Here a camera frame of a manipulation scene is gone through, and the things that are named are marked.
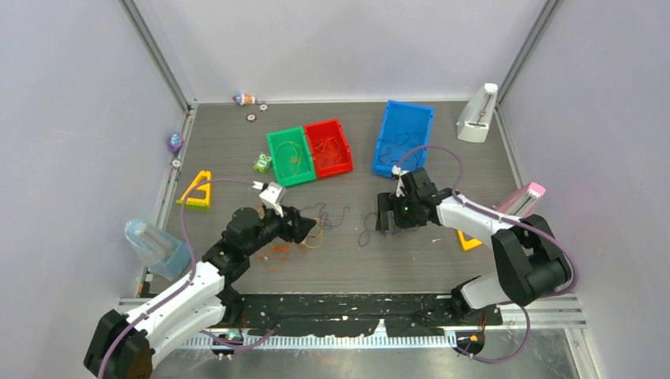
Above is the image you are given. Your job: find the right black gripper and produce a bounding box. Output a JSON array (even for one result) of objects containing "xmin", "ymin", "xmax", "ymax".
[{"xmin": 376, "ymin": 191, "xmax": 427, "ymax": 231}]

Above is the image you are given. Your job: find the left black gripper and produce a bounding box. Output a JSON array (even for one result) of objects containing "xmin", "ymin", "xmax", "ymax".
[{"xmin": 244, "ymin": 202, "xmax": 314, "ymax": 257}]

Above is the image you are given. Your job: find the orange cable bundle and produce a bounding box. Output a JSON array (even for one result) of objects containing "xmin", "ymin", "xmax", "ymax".
[{"xmin": 254, "ymin": 230, "xmax": 326, "ymax": 273}]

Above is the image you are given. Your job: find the yellow cable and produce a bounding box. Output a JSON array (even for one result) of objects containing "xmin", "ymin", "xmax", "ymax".
[{"xmin": 276, "ymin": 140, "xmax": 309, "ymax": 179}]

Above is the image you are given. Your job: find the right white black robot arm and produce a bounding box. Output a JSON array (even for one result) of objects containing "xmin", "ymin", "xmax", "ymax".
[{"xmin": 375, "ymin": 168, "xmax": 574, "ymax": 324}]

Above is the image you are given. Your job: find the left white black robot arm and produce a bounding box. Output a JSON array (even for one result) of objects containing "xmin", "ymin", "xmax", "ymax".
[{"xmin": 83, "ymin": 206, "xmax": 318, "ymax": 378}]

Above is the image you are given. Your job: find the green plastic bin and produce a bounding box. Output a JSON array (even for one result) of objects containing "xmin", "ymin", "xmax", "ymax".
[{"xmin": 266, "ymin": 126, "xmax": 317, "ymax": 187}]

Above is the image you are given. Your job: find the red plastic bin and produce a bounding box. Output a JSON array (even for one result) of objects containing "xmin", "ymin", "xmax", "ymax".
[{"xmin": 303, "ymin": 118, "xmax": 354, "ymax": 179}]

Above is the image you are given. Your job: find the blue plastic bin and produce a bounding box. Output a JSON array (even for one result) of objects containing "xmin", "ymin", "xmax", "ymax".
[{"xmin": 371, "ymin": 100, "xmax": 435, "ymax": 178}]

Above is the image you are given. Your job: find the yellow orange toy piece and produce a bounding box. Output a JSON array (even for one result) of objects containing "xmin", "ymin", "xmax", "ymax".
[{"xmin": 457, "ymin": 231, "xmax": 483, "ymax": 252}]

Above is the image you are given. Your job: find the white metronome box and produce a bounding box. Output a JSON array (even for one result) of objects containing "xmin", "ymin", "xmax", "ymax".
[{"xmin": 457, "ymin": 83, "xmax": 499, "ymax": 143}]

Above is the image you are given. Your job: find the clear plastic bottle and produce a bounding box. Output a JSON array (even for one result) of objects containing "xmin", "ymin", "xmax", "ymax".
[{"xmin": 124, "ymin": 219, "xmax": 191, "ymax": 280}]

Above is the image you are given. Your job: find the pink metronome box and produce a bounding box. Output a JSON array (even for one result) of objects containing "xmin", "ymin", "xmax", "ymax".
[{"xmin": 494, "ymin": 182, "xmax": 546, "ymax": 218}]

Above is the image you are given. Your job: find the small figurine toy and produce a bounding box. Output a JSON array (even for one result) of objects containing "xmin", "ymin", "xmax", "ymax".
[{"xmin": 232, "ymin": 93, "xmax": 257, "ymax": 106}]

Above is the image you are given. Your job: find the purple round toy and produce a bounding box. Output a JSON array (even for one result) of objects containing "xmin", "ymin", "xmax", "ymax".
[{"xmin": 167, "ymin": 132, "xmax": 184, "ymax": 153}]

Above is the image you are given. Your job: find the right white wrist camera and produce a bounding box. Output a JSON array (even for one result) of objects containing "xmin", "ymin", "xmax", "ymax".
[{"xmin": 391, "ymin": 165, "xmax": 410, "ymax": 197}]

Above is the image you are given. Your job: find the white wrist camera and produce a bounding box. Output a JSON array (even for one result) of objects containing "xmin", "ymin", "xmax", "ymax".
[
  {"xmin": 391, "ymin": 165, "xmax": 410, "ymax": 197},
  {"xmin": 252, "ymin": 181, "xmax": 286, "ymax": 217}
]

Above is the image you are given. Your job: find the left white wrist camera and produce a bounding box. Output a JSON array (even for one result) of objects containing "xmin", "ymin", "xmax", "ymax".
[{"xmin": 252, "ymin": 181, "xmax": 286, "ymax": 217}]

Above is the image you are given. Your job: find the yellow triangular toy frame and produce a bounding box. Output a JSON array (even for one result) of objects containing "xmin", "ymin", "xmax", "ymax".
[{"xmin": 175, "ymin": 171, "xmax": 213, "ymax": 210}]

